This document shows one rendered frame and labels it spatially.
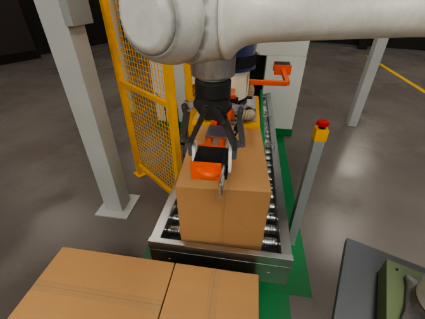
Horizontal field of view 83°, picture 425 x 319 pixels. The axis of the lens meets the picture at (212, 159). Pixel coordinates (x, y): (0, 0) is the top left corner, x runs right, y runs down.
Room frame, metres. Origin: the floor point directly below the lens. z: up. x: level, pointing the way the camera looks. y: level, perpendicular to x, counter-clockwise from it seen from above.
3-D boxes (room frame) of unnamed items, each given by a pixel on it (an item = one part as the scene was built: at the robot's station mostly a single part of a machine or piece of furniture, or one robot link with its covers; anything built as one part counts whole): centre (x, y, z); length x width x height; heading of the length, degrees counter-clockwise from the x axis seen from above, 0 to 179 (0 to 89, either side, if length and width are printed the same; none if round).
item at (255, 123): (1.08, -0.17, 1.17); 0.34 x 0.10 x 0.05; 172
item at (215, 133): (0.63, -0.01, 1.26); 0.07 x 0.07 x 0.04; 82
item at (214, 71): (0.50, 0.00, 1.50); 0.09 x 0.09 x 0.06
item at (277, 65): (1.35, -0.37, 1.29); 0.09 x 0.08 x 0.05; 82
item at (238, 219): (1.05, -0.07, 0.75); 0.60 x 0.40 x 0.40; 175
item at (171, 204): (1.93, 0.12, 0.50); 2.31 x 0.05 x 0.19; 171
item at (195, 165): (0.50, 0.01, 1.27); 0.08 x 0.07 x 0.05; 172
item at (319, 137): (1.21, -0.61, 0.50); 0.07 x 0.07 x 1.00; 81
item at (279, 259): (0.72, -0.03, 0.58); 0.70 x 0.03 x 0.06; 81
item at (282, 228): (1.83, -0.53, 0.50); 2.31 x 0.05 x 0.19; 171
